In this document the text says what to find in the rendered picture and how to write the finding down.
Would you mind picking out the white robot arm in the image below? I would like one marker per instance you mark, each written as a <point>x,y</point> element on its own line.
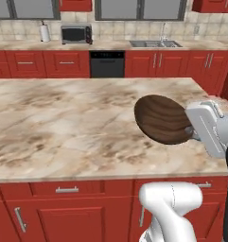
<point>169,201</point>

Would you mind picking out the brown wooden bowl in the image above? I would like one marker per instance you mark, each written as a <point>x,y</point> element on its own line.
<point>161,119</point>

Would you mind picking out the white wall socket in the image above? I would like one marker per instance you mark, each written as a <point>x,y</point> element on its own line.
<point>196,30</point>

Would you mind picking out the grey framed window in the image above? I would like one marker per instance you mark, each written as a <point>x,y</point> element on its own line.
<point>27,8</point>
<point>140,8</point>

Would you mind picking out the red drawer front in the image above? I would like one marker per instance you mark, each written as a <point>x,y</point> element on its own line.
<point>68,188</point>
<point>213,184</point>

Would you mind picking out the black dishwasher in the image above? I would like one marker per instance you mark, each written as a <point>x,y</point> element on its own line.
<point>107,64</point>

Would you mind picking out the red wall cupboard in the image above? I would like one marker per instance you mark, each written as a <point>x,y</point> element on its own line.
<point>75,5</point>
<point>213,5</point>

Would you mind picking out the steel sink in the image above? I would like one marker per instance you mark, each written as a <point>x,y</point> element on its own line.
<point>153,43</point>

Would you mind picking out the red base cupboard run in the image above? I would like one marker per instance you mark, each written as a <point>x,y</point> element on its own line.
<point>39,64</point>
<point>181,64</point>

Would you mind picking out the white paper towel roll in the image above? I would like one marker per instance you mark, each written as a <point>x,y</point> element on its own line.
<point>44,32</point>

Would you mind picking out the silver toaster oven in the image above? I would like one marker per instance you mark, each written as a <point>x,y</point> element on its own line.
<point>76,34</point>

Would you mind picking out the silver tap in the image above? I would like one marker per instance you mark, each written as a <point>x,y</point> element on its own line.
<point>163,33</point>

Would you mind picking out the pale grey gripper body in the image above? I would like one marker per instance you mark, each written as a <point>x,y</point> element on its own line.
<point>206,126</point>

